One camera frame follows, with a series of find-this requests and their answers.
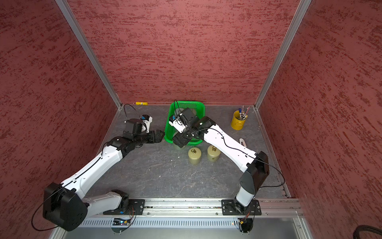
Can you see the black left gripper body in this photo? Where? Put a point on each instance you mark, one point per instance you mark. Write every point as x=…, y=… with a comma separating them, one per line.
x=148, y=138

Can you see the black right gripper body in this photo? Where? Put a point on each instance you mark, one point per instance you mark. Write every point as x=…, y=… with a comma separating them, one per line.
x=186, y=135

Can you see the beige tea canister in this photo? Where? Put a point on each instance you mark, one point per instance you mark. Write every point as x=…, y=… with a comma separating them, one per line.
x=194, y=155

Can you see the yellow-green tea canister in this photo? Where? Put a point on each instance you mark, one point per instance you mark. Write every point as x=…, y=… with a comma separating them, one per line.
x=213, y=153

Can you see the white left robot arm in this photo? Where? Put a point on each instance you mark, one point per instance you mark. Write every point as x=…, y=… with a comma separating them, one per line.
x=66, y=204

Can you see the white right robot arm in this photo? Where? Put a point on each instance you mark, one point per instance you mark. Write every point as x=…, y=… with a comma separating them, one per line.
x=255, y=166

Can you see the green plastic basket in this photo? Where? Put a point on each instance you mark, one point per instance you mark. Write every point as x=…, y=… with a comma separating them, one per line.
x=176, y=107

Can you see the yellow marker pen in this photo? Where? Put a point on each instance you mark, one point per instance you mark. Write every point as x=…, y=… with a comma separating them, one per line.
x=142, y=103

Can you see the yellow metal pencil bucket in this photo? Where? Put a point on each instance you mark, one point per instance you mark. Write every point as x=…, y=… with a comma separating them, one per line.
x=237, y=124

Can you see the white stapler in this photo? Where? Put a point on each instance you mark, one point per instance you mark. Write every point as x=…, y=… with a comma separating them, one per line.
x=242, y=142

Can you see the bundle of pencils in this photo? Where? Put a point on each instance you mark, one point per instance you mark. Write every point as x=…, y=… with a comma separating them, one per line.
x=243, y=113

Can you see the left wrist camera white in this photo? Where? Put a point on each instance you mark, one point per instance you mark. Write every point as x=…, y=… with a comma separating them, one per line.
x=146, y=122

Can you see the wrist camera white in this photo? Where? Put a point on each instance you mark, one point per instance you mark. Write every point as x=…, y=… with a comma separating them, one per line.
x=146, y=122
x=176, y=122

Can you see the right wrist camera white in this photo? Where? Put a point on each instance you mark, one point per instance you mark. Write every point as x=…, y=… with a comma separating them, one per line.
x=176, y=122

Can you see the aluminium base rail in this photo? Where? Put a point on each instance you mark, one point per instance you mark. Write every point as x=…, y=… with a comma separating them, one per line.
x=197, y=218

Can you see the aluminium corner post left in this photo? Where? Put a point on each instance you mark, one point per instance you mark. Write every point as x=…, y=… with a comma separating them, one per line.
x=79, y=34

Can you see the aluminium corner post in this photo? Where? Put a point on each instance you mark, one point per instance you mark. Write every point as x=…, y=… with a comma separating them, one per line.
x=79, y=34
x=289, y=36

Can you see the aluminium corner post right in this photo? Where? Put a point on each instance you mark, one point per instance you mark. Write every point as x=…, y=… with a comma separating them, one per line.
x=289, y=36

